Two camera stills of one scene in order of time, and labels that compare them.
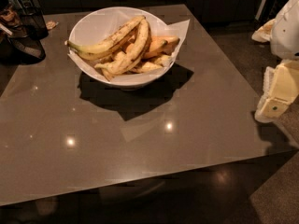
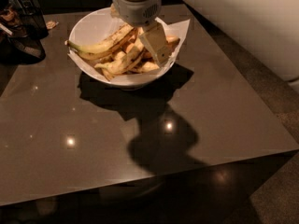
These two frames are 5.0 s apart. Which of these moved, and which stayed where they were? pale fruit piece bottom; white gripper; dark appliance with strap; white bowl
Moved: white gripper
Stayed: white bowl; pale fruit piece bottom; dark appliance with strap
